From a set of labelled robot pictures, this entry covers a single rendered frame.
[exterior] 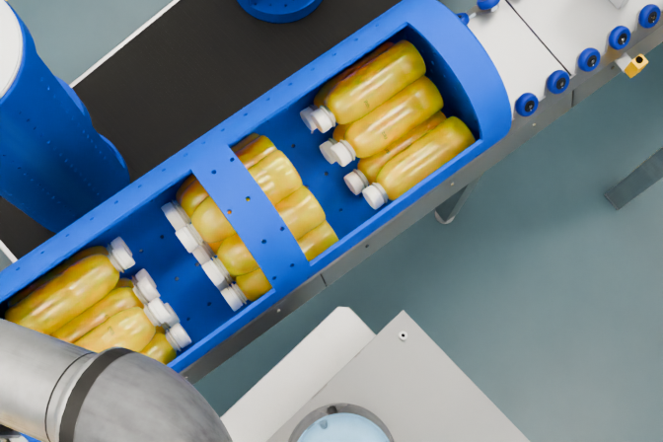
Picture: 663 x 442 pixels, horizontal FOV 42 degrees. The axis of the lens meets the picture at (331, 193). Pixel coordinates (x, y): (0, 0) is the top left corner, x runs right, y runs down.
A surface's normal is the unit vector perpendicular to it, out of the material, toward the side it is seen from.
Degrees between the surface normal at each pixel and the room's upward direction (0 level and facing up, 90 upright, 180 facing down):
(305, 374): 0
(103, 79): 0
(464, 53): 11
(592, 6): 0
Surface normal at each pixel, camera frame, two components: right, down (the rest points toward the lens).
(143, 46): 0.01, -0.25
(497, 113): 0.50, 0.50
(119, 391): -0.09, -0.70
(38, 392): -0.34, -0.24
